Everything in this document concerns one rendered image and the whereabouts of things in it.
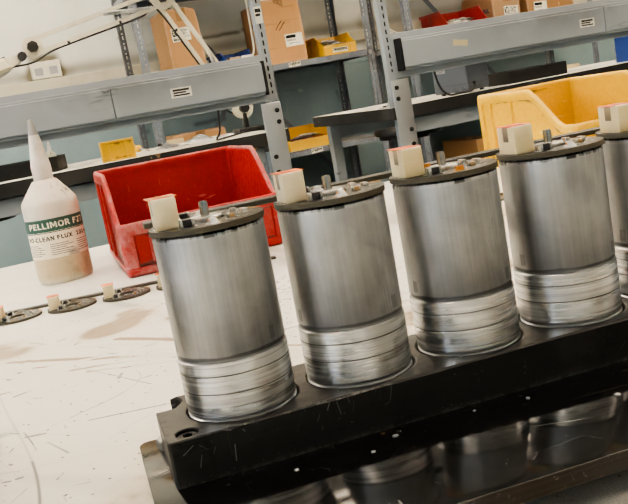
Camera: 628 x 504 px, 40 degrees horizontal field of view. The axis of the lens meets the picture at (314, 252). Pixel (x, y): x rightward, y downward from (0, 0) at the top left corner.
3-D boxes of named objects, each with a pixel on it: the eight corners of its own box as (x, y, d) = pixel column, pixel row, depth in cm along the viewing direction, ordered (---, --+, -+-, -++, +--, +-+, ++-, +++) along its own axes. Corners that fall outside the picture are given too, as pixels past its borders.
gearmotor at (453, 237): (545, 374, 20) (515, 155, 19) (449, 401, 19) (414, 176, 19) (494, 349, 22) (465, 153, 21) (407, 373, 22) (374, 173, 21)
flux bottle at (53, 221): (41, 288, 52) (1, 123, 51) (37, 280, 55) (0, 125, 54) (97, 274, 53) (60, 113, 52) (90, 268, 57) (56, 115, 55)
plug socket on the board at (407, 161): (436, 172, 20) (431, 143, 19) (401, 180, 19) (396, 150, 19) (422, 171, 20) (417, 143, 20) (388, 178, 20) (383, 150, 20)
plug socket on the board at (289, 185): (319, 197, 19) (314, 167, 19) (281, 205, 19) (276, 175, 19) (309, 195, 20) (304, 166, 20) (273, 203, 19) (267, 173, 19)
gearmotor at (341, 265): (435, 405, 19) (398, 180, 18) (332, 435, 19) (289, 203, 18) (394, 377, 22) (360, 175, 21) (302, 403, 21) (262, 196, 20)
